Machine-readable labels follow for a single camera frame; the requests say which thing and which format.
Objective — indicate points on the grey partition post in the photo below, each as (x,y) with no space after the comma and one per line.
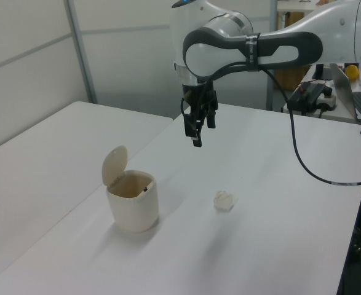
(271,92)
(81,52)

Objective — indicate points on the silver laptop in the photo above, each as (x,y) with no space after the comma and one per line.
(344,89)

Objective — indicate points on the small white lidded bin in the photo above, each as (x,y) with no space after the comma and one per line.
(134,209)

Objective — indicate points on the white paper trash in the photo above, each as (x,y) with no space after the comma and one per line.
(224,201)

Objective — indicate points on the brown cardboard box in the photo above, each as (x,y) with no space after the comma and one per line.
(289,78)

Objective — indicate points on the yellow ball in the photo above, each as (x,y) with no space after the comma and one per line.
(351,72)

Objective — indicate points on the white plug adapter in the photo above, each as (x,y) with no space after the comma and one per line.
(327,99)

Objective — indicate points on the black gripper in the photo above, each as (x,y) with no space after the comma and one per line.
(198,96)

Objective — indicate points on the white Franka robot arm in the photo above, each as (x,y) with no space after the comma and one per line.
(217,52)

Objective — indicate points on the black power supply box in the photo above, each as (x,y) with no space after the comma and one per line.
(306,95)

